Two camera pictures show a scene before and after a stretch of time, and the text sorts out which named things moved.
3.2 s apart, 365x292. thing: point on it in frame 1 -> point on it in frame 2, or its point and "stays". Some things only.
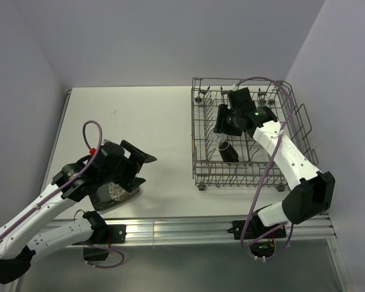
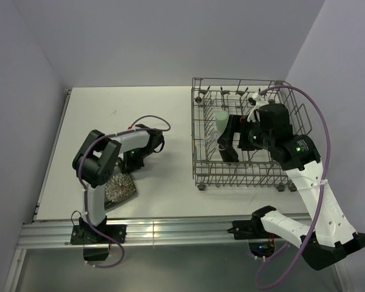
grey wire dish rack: x=224 y=159 stays
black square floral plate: x=108 y=194 stays
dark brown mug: x=228 y=154 stays
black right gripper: x=221 y=126 -> x=235 y=125
